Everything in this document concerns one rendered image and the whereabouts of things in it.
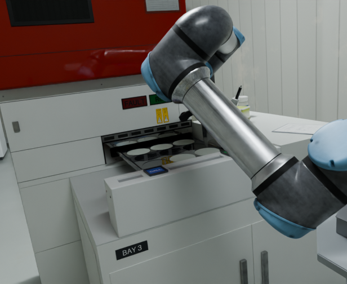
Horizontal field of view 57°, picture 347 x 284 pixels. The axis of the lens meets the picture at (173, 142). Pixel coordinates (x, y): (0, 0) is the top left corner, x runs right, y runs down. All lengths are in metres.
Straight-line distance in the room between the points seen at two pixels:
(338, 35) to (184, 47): 2.17
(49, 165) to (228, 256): 0.81
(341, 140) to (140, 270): 0.61
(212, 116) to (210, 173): 0.27
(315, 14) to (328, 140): 2.64
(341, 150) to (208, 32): 0.37
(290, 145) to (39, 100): 0.97
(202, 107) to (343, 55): 2.16
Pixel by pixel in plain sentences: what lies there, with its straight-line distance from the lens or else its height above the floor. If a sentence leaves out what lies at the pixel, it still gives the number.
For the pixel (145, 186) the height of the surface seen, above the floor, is 0.94.
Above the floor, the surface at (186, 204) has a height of 0.86.
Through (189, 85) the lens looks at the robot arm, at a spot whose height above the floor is 1.20.
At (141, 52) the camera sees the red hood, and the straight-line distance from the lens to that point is 1.42.
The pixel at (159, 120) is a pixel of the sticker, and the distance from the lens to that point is 1.51.
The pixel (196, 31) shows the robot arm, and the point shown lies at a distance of 0.74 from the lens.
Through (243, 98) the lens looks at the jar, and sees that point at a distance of 1.57.
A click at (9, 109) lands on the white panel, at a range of 1.40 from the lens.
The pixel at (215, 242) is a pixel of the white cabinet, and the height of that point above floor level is 0.71.
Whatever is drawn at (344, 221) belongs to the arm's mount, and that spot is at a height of 0.86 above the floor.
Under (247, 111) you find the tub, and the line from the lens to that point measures 1.45.
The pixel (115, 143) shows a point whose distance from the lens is 1.45.
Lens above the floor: 1.25
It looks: 14 degrees down
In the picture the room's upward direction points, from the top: 6 degrees counter-clockwise
